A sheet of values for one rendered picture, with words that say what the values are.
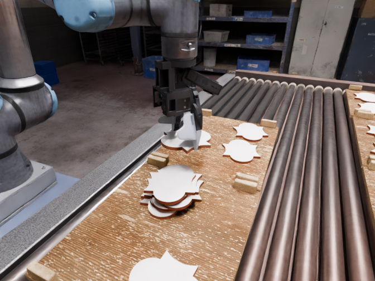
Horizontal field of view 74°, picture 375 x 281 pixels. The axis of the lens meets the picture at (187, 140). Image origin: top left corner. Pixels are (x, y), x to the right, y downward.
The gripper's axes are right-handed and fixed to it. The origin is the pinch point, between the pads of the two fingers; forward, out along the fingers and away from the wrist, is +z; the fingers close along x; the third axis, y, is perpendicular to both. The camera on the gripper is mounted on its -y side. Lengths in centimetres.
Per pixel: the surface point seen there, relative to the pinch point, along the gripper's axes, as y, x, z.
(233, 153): -19.1, -2.0, 11.4
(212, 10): -297, -386, -21
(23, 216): 40.5, -16.3, 20.3
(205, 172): -6.4, 0.6, 12.7
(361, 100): -106, -7, 10
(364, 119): -84, 6, 11
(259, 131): -37.5, -8.4, 10.9
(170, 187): 8.7, 7.3, 7.3
